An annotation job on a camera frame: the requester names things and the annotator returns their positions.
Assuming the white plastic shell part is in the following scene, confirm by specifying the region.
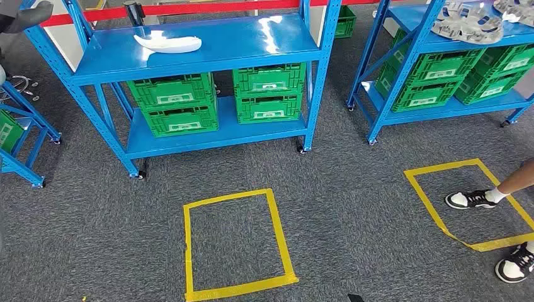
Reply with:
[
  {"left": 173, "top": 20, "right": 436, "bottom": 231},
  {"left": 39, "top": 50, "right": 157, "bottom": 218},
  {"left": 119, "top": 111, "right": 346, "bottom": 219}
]
[{"left": 133, "top": 34, "right": 203, "bottom": 54}]

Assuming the blue metal shelf rack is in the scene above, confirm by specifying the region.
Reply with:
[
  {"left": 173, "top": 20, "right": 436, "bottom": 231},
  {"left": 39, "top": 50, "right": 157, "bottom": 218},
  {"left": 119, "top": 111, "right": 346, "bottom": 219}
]
[
  {"left": 20, "top": 0, "right": 343, "bottom": 181},
  {"left": 0, "top": 81, "right": 62, "bottom": 189},
  {"left": 346, "top": 0, "right": 534, "bottom": 146}
]

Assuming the silver cast metal part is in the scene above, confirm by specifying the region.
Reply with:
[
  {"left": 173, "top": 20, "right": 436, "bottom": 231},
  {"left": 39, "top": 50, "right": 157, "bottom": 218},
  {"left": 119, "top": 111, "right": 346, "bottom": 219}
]
[
  {"left": 492, "top": 0, "right": 534, "bottom": 24},
  {"left": 431, "top": 2, "right": 505, "bottom": 45}
]

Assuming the green plastic crate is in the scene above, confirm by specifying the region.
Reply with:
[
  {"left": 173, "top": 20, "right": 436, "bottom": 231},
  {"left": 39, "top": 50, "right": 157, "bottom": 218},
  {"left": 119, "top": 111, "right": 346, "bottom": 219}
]
[
  {"left": 390, "top": 29, "right": 487, "bottom": 87},
  {"left": 236, "top": 93, "right": 304, "bottom": 125},
  {"left": 0, "top": 109, "right": 25, "bottom": 154},
  {"left": 126, "top": 72, "right": 217, "bottom": 111},
  {"left": 232, "top": 62, "right": 307, "bottom": 99},
  {"left": 473, "top": 43, "right": 534, "bottom": 80},
  {"left": 333, "top": 4, "right": 358, "bottom": 39},
  {"left": 142, "top": 102, "right": 219, "bottom": 138},
  {"left": 374, "top": 62, "right": 464, "bottom": 113},
  {"left": 453, "top": 69, "right": 528, "bottom": 106}
]

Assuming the red barrier belt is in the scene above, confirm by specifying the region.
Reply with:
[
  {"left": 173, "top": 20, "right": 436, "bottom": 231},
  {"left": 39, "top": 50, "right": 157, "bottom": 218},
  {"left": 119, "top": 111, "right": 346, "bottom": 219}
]
[{"left": 39, "top": 0, "right": 377, "bottom": 28}]

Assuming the white board panel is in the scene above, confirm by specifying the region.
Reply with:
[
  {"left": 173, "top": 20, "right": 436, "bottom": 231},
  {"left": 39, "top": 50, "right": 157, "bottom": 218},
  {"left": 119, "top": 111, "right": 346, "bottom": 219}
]
[{"left": 42, "top": 23, "right": 88, "bottom": 72}]

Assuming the dark grey office chair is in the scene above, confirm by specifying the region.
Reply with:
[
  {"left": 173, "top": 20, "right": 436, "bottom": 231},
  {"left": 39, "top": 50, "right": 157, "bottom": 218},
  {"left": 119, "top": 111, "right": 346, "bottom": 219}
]
[{"left": 0, "top": 0, "right": 54, "bottom": 103}]

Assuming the black barrier post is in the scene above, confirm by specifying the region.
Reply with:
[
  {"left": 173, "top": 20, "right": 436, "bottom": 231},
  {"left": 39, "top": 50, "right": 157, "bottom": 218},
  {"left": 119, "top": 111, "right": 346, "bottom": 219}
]
[{"left": 123, "top": 1, "right": 145, "bottom": 26}]

